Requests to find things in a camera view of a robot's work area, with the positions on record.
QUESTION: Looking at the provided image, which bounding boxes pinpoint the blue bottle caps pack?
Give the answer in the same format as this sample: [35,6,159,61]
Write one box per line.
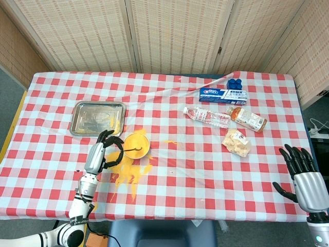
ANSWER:
[226,78,244,91]

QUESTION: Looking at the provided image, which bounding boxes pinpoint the black box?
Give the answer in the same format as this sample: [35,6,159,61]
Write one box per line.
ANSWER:
[310,137,329,178]

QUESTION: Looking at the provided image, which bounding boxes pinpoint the clear plastic water bottle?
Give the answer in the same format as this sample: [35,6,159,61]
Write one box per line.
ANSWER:
[182,106,232,129]

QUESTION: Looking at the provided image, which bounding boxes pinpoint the bamboo folding screen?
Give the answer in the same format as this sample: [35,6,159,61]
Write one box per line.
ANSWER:
[0,0,329,109]

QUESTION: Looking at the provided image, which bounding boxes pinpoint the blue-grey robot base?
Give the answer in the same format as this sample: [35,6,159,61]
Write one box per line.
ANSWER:
[107,220,218,247]

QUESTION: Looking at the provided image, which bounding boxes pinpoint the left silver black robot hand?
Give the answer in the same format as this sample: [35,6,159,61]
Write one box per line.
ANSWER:
[84,130,124,174]

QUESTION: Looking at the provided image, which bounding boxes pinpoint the white power strip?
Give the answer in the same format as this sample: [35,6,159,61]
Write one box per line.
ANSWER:
[308,117,329,135]

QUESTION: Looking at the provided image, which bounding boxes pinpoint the orange box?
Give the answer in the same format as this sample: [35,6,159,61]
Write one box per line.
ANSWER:
[86,233,109,247]

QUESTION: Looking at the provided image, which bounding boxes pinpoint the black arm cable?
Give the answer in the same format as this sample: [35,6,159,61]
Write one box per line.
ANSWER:
[86,203,121,247]

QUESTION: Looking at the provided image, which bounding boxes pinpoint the red white checked tablecloth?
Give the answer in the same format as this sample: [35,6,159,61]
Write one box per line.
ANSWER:
[0,70,323,222]

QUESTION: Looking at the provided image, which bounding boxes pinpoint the off-white bowl of yellow powder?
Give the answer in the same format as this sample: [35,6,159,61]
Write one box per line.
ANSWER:
[123,132,151,160]

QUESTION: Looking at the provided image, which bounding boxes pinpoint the blue toothpaste box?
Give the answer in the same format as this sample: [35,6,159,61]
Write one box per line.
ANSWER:
[198,86,249,106]

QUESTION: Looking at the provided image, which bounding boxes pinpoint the clear bag of snacks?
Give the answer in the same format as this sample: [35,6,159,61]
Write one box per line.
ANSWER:
[222,128,252,157]

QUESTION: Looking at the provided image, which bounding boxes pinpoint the spilled yellow powder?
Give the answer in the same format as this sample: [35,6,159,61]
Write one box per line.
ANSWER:
[92,128,178,213]

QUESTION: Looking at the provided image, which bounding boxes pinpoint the orange tea drink bottle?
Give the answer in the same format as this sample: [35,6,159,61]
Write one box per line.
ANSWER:
[225,105,268,134]

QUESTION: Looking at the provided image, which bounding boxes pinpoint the stainless steel tray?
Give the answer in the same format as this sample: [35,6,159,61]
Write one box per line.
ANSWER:
[69,101,127,139]

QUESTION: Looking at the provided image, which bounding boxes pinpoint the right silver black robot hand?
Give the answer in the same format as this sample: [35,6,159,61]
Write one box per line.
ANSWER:
[272,144,329,213]

